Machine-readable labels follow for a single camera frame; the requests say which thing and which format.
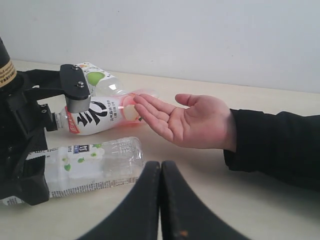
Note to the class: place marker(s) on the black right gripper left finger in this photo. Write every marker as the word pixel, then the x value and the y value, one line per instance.
pixel 137 216

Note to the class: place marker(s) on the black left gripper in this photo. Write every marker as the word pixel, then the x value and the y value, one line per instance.
pixel 21 119

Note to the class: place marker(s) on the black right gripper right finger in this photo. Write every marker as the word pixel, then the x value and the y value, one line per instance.
pixel 183 215

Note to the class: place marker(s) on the clear bottle white blue label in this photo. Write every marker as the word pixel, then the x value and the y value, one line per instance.
pixel 83 168

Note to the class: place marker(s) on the peach bottle black cap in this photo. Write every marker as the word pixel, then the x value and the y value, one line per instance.
pixel 104 113

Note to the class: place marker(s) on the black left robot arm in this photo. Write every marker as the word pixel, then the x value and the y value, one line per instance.
pixel 6 67

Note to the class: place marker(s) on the black sleeved forearm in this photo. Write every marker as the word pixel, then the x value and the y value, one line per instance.
pixel 284 146

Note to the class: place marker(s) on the tea bottle green apple label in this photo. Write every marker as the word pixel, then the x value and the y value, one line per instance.
pixel 100 82

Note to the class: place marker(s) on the person's open hand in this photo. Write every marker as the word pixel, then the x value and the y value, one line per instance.
pixel 201 122

